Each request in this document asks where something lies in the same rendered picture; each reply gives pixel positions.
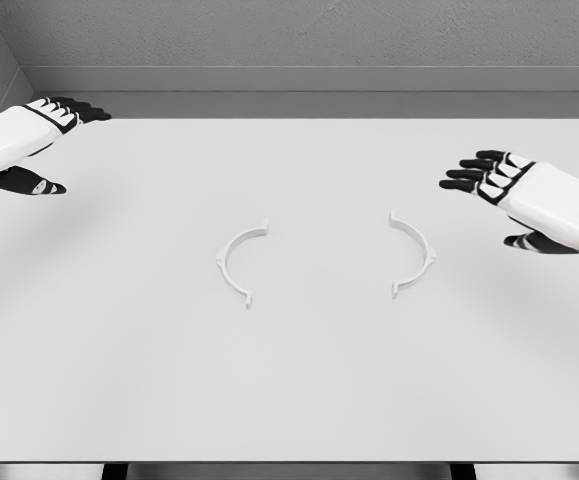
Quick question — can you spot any white half-ring pipe clamp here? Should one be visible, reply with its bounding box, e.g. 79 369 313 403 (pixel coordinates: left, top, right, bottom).
388 209 437 301
215 217 271 311

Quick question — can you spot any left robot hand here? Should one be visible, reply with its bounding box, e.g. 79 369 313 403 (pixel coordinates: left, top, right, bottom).
0 96 113 197

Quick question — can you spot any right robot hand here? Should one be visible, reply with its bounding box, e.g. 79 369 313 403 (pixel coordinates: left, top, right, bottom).
438 148 579 257

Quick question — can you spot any white table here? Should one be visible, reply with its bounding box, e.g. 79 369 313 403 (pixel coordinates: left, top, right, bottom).
0 117 579 480

